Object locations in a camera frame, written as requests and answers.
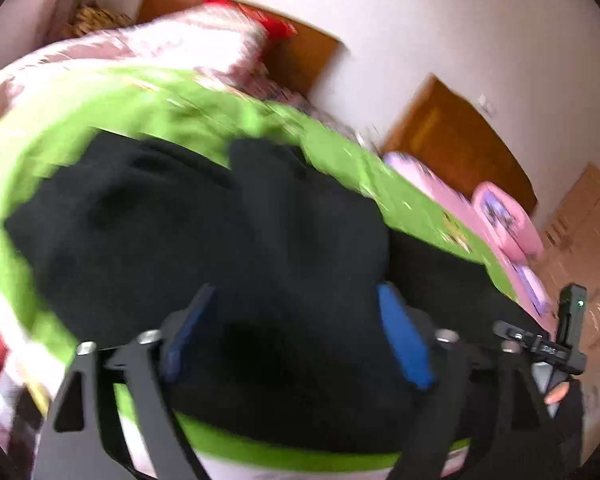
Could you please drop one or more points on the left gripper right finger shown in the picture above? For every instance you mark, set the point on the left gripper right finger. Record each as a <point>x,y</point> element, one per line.
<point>523,443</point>

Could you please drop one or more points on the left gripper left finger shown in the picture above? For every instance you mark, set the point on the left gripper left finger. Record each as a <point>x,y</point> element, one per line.
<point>82,437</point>

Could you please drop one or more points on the black pants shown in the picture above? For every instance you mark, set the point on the black pants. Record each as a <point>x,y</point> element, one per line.
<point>293,351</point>

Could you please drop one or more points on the right hand black glove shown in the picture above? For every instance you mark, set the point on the right hand black glove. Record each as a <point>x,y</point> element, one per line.
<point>565,438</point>

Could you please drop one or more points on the purple white pillow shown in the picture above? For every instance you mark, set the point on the purple white pillow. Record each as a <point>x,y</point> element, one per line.
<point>534,289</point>

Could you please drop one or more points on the pink bed sheet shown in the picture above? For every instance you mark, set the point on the pink bed sheet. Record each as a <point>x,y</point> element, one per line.
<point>440,185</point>

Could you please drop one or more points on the light wooden wardrobe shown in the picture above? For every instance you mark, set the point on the light wooden wardrobe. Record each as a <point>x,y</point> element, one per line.
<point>571,237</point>

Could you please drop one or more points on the rolled pink quilt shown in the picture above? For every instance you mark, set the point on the rolled pink quilt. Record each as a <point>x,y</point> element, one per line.
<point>508,225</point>

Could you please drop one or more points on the right wooden headboard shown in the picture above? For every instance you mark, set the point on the right wooden headboard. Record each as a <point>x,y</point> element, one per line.
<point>446,133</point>

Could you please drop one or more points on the wooden headboard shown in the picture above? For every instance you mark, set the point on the wooden headboard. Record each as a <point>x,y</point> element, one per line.
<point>446,133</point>
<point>296,64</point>

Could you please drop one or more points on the green cartoon blanket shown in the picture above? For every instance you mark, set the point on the green cartoon blanket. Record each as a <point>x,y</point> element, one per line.
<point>51,126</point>

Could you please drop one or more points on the left wooden headboard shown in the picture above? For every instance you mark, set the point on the left wooden headboard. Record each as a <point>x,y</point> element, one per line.
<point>296,64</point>

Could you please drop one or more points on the white pink floral quilt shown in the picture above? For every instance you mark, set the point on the white pink floral quilt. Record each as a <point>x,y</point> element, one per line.
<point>211,39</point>

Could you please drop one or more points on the brown patterned blanket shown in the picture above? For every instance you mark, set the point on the brown patterned blanket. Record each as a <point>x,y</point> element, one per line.
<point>90,18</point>

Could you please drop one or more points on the red pillow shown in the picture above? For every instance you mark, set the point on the red pillow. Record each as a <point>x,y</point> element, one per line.
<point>277,30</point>

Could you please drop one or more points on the white wall switch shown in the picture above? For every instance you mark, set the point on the white wall switch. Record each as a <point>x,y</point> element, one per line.
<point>486,105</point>

